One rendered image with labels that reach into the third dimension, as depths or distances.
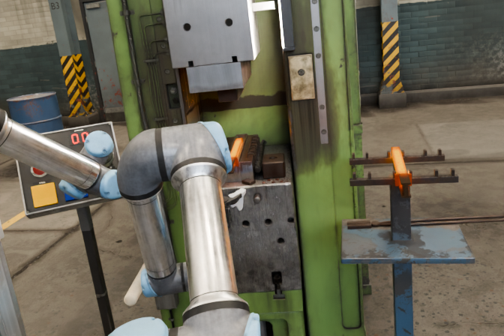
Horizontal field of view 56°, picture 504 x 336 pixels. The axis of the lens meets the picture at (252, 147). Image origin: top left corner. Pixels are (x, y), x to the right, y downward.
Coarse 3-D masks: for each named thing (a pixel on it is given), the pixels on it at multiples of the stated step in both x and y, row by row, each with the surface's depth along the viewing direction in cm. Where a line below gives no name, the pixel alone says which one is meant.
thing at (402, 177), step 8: (392, 152) 162; (400, 152) 161; (400, 160) 152; (400, 168) 146; (400, 176) 136; (408, 176) 135; (400, 184) 139; (408, 184) 130; (400, 192) 135; (408, 192) 131
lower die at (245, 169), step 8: (248, 136) 216; (232, 144) 203; (248, 144) 203; (256, 144) 208; (240, 152) 189; (240, 160) 181; (248, 160) 180; (240, 168) 180; (248, 168) 180; (232, 176) 181; (240, 176) 181; (248, 176) 181
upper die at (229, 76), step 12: (192, 72) 172; (204, 72) 171; (216, 72) 171; (228, 72) 171; (240, 72) 170; (192, 84) 173; (204, 84) 172; (216, 84) 172; (228, 84) 172; (240, 84) 171
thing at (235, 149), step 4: (236, 140) 206; (240, 140) 205; (236, 144) 199; (240, 144) 199; (232, 148) 193; (236, 148) 192; (232, 152) 187; (236, 152) 187; (232, 156) 182; (236, 156) 183; (232, 160) 175; (236, 160) 178; (232, 164) 170; (236, 164) 178; (232, 168) 174; (228, 172) 170; (232, 172) 170
